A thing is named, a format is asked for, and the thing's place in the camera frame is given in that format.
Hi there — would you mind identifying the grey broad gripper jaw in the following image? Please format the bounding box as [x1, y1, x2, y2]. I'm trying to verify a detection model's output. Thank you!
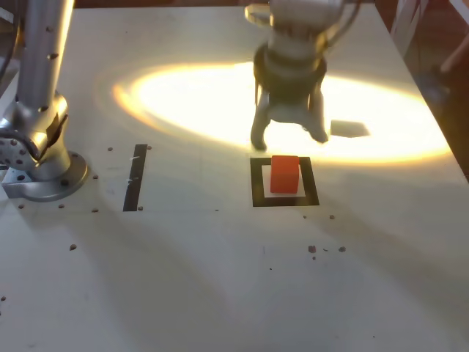
[269, 89, 330, 144]

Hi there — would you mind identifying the grey narrow gripper jaw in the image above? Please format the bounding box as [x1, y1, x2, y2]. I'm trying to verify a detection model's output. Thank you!
[249, 91, 273, 151]

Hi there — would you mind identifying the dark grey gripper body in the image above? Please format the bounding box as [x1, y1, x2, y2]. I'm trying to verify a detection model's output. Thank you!
[264, 87, 317, 111]

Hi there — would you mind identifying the red cube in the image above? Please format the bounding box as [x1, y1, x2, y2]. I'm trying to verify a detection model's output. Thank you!
[270, 155, 301, 194]

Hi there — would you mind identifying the black tape square outline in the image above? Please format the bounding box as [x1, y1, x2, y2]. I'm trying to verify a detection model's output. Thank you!
[249, 156, 320, 208]

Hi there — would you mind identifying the black tape strip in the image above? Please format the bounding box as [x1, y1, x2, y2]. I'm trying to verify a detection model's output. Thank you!
[122, 144, 148, 213]

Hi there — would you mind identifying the person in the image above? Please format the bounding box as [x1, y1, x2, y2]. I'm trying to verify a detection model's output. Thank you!
[432, 32, 469, 173]

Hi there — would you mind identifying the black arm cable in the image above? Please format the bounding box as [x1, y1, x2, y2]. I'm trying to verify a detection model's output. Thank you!
[322, 0, 364, 51]

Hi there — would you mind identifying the wooden frame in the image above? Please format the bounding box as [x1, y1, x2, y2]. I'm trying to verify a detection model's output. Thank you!
[389, 0, 432, 56]

